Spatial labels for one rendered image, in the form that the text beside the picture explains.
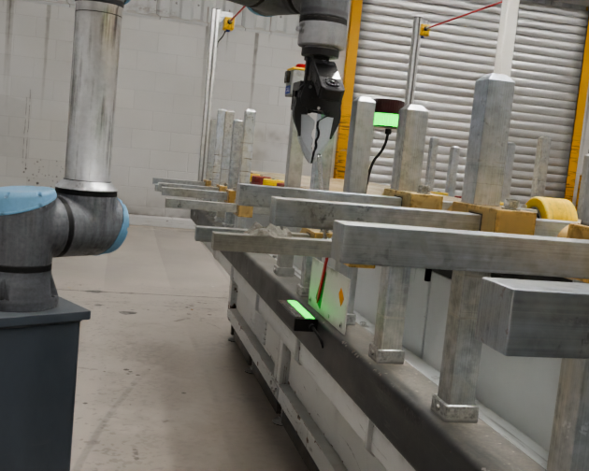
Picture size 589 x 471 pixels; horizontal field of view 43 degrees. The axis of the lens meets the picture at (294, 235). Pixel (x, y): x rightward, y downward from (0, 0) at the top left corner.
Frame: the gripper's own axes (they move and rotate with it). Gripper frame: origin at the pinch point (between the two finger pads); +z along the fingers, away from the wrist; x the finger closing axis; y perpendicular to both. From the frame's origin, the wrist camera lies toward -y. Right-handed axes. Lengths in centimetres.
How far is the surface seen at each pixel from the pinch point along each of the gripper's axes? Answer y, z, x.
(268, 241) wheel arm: -8.8, 15.5, 8.7
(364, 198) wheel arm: -33.8, 5.2, 0.5
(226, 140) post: 170, -3, -7
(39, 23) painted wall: 768, -116, 130
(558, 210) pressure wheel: -35.7, 4.4, -30.1
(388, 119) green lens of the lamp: -6.2, -8.2, -11.9
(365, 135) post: -5.1, -4.7, -8.2
